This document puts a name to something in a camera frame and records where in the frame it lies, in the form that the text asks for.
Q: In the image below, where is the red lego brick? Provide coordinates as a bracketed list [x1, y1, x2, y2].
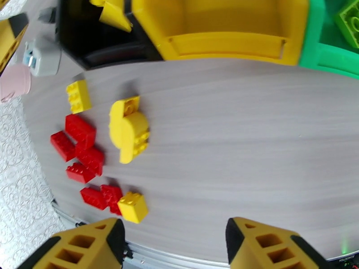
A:
[75, 146, 105, 176]
[80, 187, 109, 211]
[50, 130, 77, 162]
[100, 184, 124, 216]
[65, 114, 97, 150]
[66, 162, 96, 184]

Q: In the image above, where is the small yellow lego brick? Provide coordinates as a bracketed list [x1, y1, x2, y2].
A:
[66, 79, 92, 115]

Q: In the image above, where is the yellow lego brick stack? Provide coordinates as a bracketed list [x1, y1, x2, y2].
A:
[108, 95, 151, 165]

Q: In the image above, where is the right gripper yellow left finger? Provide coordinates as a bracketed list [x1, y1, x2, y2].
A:
[17, 217, 125, 269]

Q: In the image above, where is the black plastic container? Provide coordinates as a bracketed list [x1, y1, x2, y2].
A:
[56, 0, 163, 70]

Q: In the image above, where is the gray box with blue part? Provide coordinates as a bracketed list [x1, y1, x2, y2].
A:
[22, 38, 62, 78]

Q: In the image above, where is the green lego brick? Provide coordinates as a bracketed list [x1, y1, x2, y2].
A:
[333, 0, 359, 49]

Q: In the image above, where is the green plastic container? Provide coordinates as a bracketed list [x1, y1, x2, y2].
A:
[298, 0, 359, 80]

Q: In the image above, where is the yellow plastic container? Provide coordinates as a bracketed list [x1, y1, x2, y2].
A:
[131, 0, 311, 66]

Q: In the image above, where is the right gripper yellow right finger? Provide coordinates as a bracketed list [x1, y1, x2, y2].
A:
[225, 217, 334, 269]

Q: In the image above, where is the pink pen cup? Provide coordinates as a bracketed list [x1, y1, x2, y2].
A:
[0, 63, 32, 104]

